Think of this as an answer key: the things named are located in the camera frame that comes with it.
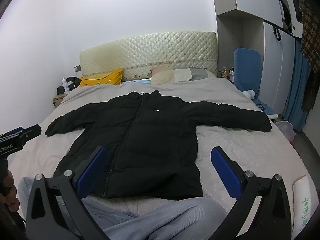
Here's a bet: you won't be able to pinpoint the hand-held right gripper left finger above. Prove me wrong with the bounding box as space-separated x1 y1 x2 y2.
26 146 110 240

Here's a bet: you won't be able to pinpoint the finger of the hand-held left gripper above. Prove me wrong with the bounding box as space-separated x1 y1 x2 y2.
0 127 24 137
17 124 42 143

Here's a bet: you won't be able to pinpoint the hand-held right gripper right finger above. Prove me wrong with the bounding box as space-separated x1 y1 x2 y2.
210 146 292 240

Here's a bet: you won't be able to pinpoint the black puffer jacket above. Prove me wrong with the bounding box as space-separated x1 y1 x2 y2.
45 90 272 199

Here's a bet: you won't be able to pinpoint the blue denim clothes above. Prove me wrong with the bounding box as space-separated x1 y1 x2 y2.
252 97 275 115

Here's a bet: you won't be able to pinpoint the person's left hand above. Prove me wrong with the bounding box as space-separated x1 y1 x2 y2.
0 170 20 214

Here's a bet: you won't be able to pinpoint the wooden nightstand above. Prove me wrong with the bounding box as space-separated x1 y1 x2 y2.
52 94 69 108

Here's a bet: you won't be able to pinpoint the black bag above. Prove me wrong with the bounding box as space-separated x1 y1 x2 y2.
67 76 82 90

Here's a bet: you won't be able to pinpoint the pink plastic bag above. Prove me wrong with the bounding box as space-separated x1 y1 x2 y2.
277 120 296 141

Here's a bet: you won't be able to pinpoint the person's legs in light jeans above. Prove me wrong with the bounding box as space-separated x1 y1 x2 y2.
17 176 234 240

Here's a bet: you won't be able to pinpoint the white green-printed bolster pillow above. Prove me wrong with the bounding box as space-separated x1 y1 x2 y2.
292 175 313 236

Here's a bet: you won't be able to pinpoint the yellow pillow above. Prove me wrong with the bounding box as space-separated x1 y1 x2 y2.
79 67 124 87

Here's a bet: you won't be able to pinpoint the light blue sheet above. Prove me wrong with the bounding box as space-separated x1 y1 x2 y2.
121 79 152 86

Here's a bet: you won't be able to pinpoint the beige grey patchwork pillow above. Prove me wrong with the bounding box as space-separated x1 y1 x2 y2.
151 66 216 85

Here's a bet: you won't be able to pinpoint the blue padded chair back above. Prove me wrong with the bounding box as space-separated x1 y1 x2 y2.
234 47 262 98

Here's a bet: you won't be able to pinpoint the blue curtain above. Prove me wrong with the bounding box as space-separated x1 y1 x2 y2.
284 37 312 133

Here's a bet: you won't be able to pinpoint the cream quilted headboard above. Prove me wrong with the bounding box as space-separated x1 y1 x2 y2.
79 31 218 85

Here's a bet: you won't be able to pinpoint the brown houndstooth scarf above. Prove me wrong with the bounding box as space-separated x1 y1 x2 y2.
299 0 320 113

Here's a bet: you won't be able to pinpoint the white wardrobe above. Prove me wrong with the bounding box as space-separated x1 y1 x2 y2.
210 0 300 120

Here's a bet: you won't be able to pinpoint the black hanging strap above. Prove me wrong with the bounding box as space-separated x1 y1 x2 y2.
272 25 282 42

